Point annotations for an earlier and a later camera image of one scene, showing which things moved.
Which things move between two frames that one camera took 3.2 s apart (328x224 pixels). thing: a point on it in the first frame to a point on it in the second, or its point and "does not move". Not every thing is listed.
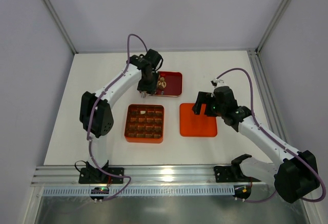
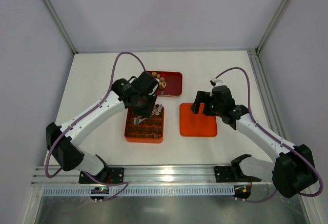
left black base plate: [97, 175] does not move
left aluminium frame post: [54, 14] does not move
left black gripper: [147, 87] to [147, 109]
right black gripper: [206, 104] does not move
